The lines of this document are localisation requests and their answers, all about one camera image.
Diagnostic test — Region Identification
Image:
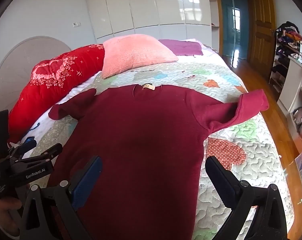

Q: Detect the grey round headboard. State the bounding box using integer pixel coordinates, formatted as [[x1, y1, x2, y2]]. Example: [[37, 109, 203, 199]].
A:
[[0, 36, 72, 113]]

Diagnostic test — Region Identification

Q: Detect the white shelf unit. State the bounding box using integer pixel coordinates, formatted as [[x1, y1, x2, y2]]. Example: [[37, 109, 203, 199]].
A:
[[277, 52, 302, 140]]

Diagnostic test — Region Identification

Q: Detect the wooden door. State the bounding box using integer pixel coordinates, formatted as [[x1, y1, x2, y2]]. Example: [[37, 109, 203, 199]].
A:
[[248, 0, 276, 78]]

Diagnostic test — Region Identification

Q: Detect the purple folded cloth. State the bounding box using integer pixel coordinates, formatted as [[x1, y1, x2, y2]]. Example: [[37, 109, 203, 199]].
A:
[[158, 39, 203, 57]]

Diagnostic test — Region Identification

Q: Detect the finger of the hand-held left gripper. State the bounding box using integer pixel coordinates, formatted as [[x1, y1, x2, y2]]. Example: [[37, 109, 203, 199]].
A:
[[10, 136, 37, 157], [19, 143, 63, 167]]

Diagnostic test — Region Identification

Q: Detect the patchwork quilted bedspread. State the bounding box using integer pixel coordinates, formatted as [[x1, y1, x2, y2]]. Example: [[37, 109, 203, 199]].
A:
[[21, 39, 295, 240]]

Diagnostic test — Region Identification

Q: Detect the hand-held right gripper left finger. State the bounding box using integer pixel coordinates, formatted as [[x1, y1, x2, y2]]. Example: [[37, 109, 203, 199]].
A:
[[20, 155, 103, 240]]

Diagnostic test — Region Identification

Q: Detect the glossy white wardrobe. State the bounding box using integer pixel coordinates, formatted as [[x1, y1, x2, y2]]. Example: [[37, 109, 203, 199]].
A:
[[85, 0, 213, 40]]

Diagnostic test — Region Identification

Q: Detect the pink pillow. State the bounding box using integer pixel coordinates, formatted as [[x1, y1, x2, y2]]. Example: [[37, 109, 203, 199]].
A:
[[101, 34, 179, 79]]

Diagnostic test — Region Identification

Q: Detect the maroon knit sweater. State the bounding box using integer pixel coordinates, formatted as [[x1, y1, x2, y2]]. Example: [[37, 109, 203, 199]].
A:
[[48, 84, 269, 240]]

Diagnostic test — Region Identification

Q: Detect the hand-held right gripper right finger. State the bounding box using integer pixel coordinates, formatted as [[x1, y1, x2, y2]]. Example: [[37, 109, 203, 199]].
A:
[[205, 156, 295, 240]]

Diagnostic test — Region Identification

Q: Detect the red embroidered quilt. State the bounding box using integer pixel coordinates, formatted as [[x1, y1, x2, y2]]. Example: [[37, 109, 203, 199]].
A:
[[8, 44, 106, 143]]

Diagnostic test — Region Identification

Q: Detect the rack of clothes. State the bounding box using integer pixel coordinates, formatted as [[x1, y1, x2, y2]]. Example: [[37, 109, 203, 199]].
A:
[[269, 21, 302, 90]]

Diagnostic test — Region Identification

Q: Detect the person's left hand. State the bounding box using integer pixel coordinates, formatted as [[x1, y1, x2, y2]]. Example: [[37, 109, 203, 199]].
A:
[[0, 196, 23, 237]]

